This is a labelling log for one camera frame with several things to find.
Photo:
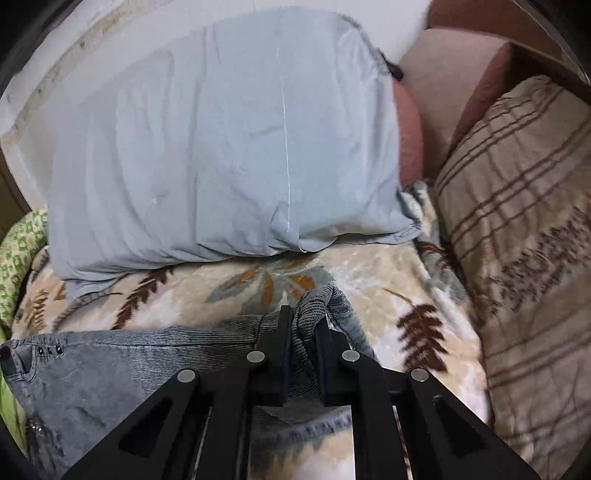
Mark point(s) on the green patterned cloth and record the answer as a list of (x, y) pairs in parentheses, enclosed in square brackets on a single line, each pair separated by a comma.
[(21, 258)]

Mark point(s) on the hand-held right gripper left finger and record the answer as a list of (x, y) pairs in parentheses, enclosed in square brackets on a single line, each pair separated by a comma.
[(277, 369)]

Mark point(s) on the light pink cushion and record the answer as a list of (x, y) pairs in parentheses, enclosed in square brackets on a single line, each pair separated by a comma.
[(443, 92)]

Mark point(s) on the brown wooden board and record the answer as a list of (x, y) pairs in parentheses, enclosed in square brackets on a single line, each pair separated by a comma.
[(545, 60)]

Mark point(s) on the beige leaf-print blanket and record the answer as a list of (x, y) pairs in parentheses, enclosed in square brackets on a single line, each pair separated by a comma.
[(415, 286)]

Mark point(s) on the striped beige pillow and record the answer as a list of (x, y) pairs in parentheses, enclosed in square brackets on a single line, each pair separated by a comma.
[(521, 207)]

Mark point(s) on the grey-blue denim pants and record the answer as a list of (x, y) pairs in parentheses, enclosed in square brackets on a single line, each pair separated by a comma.
[(115, 369)]

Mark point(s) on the light blue pillow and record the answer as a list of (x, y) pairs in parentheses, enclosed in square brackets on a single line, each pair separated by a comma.
[(207, 138)]

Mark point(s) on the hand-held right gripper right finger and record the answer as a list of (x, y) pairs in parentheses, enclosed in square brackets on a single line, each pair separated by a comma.
[(325, 369)]

